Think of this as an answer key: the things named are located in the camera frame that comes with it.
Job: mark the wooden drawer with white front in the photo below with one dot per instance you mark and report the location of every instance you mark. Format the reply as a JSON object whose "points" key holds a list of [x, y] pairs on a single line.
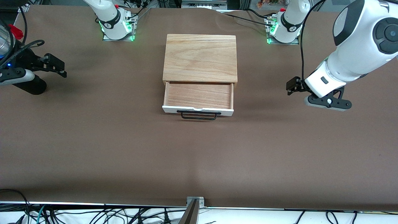
{"points": [[199, 95]]}

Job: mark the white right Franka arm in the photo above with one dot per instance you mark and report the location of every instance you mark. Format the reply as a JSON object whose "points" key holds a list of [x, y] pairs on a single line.
{"points": [[108, 18]]}

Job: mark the light wooden drawer cabinet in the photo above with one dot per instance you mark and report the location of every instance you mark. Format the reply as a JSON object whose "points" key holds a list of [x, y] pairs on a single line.
{"points": [[199, 56]]}

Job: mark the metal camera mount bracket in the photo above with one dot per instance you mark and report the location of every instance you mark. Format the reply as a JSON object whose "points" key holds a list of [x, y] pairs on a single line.
{"points": [[200, 200]]}

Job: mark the grey camera mount pole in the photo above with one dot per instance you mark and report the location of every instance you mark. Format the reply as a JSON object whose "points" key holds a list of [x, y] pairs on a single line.
{"points": [[189, 216]]}

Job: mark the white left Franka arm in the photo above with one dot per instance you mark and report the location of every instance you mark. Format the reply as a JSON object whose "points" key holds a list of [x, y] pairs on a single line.
{"points": [[357, 40]]}

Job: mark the brown table cover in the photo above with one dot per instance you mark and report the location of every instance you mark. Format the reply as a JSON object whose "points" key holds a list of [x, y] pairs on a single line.
{"points": [[199, 155]]}

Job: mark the red tag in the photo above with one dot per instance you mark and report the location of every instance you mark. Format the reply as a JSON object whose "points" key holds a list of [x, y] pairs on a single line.
{"points": [[16, 31]]}

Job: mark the black cylindrical housing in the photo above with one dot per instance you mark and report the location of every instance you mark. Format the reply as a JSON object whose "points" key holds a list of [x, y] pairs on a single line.
{"points": [[31, 87]]}

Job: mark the orange patterned object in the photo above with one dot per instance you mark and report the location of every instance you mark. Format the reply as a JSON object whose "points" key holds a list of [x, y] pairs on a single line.
{"points": [[264, 4]]}

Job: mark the grey metal equipment box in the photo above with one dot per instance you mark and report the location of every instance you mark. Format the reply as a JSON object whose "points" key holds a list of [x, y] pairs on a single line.
{"points": [[202, 4]]}

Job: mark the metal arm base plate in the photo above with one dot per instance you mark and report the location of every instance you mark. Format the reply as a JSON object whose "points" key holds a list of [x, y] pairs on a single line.
{"points": [[281, 43], [134, 36]]}

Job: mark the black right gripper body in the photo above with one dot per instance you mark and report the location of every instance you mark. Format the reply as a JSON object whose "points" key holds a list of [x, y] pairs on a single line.
{"points": [[27, 60]]}

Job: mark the metal corner bracket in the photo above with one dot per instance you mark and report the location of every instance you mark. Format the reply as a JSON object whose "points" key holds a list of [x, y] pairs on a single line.
{"points": [[23, 7]]}

